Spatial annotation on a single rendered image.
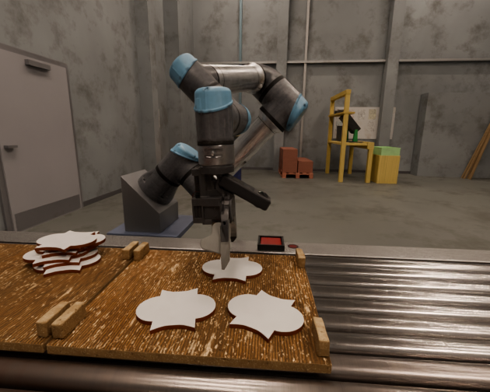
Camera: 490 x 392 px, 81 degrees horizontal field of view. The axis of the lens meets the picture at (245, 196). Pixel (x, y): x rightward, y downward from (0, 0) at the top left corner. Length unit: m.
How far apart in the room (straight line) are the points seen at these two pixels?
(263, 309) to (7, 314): 0.43
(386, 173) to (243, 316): 7.58
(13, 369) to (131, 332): 0.15
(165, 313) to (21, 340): 0.21
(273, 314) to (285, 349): 0.07
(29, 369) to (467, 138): 10.36
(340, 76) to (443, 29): 2.98
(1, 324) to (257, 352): 0.41
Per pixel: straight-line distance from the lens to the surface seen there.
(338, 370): 0.50
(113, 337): 0.52
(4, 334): 0.61
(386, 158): 7.93
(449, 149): 10.26
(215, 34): 10.11
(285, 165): 7.92
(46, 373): 0.54
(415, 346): 0.58
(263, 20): 10.02
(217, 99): 0.57
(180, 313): 0.53
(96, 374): 0.50
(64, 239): 0.82
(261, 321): 0.51
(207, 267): 0.67
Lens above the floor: 1.24
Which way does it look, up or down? 13 degrees down
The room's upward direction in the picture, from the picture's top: 1 degrees clockwise
